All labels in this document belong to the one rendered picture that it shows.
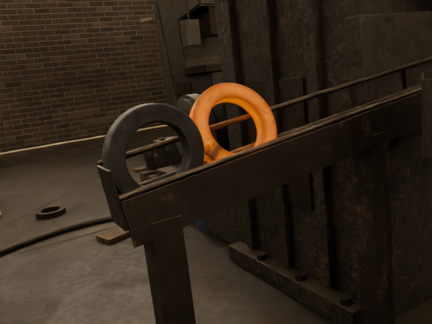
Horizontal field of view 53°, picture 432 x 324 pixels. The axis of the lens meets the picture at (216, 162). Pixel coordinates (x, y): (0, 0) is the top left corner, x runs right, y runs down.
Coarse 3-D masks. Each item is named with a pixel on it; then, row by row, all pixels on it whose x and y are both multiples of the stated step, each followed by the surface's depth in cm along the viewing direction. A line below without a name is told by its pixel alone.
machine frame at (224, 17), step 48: (240, 0) 149; (288, 0) 129; (336, 0) 113; (384, 0) 119; (240, 48) 155; (288, 48) 133; (336, 48) 116; (384, 48) 113; (288, 96) 136; (336, 96) 120; (240, 144) 162; (288, 192) 146; (336, 192) 127; (240, 240) 183; (288, 240) 149; (336, 240) 131; (288, 288) 148; (336, 288) 135
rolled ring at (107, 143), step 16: (128, 112) 74; (144, 112) 75; (160, 112) 76; (176, 112) 78; (112, 128) 74; (128, 128) 74; (176, 128) 78; (192, 128) 80; (112, 144) 73; (192, 144) 80; (112, 160) 73; (192, 160) 80; (128, 176) 75
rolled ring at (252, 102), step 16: (208, 96) 86; (224, 96) 88; (240, 96) 89; (256, 96) 91; (192, 112) 85; (208, 112) 86; (256, 112) 90; (272, 112) 91; (208, 128) 85; (256, 128) 92; (272, 128) 90; (208, 144) 84; (256, 144) 90; (208, 160) 85
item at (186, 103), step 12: (192, 96) 218; (180, 108) 226; (216, 108) 217; (216, 120) 215; (216, 132) 213; (180, 144) 235; (228, 144) 221; (168, 168) 258; (216, 216) 205; (228, 216) 194; (216, 228) 207; (228, 228) 196; (228, 240) 199
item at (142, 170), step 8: (152, 152) 306; (160, 152) 288; (168, 152) 267; (176, 152) 264; (152, 160) 309; (160, 160) 288; (168, 160) 287; (176, 160) 266; (136, 168) 323; (144, 168) 321; (152, 168) 310; (144, 176) 303; (152, 176) 291
